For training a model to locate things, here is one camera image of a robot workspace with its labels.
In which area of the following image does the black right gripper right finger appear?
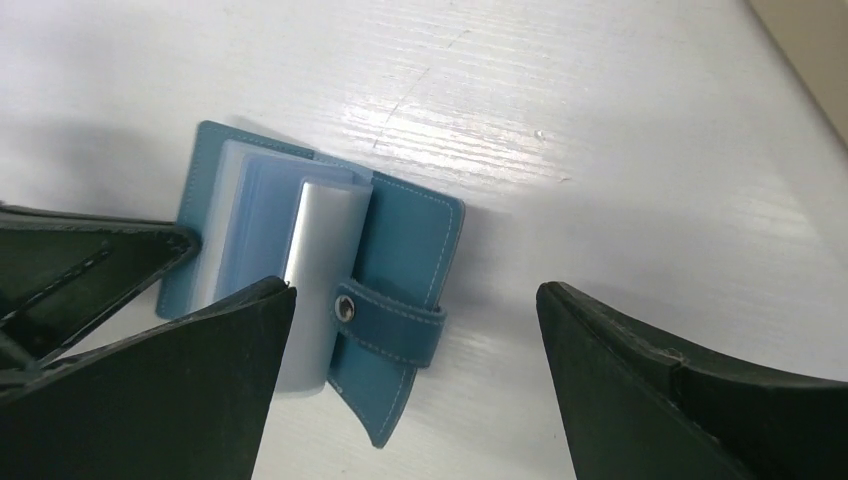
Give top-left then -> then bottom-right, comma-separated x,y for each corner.
536,282 -> 847,479

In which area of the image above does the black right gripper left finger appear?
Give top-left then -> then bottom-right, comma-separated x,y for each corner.
1,277 -> 297,479

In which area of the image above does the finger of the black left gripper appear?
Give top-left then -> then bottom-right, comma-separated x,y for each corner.
1,204 -> 201,390

